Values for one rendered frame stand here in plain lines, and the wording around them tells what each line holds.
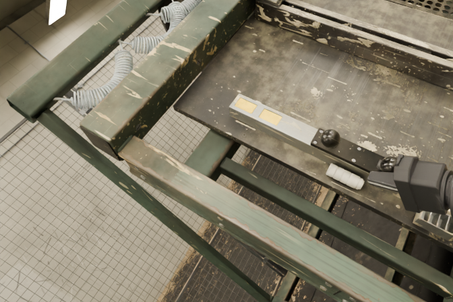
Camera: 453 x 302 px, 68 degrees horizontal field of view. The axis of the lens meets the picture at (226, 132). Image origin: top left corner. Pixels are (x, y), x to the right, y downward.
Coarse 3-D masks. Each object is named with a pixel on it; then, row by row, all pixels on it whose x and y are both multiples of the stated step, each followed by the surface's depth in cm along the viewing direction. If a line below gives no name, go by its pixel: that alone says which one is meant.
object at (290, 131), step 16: (240, 96) 86; (240, 112) 83; (256, 112) 83; (272, 112) 83; (256, 128) 85; (272, 128) 81; (288, 128) 80; (304, 128) 80; (304, 144) 78; (336, 160) 76
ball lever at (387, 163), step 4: (388, 156) 62; (392, 156) 62; (380, 160) 72; (384, 160) 62; (388, 160) 61; (392, 160) 61; (396, 160) 61; (380, 164) 63; (384, 164) 62; (388, 164) 61; (392, 164) 61; (380, 168) 63; (384, 168) 62; (388, 168) 61; (392, 168) 61; (392, 172) 61
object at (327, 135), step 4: (324, 132) 66; (328, 132) 65; (332, 132) 65; (336, 132) 65; (324, 136) 65; (328, 136) 65; (332, 136) 64; (336, 136) 65; (324, 140) 65; (328, 140) 65; (332, 140) 64; (336, 140) 65; (324, 144) 66; (328, 144) 65; (332, 144) 65; (336, 144) 65
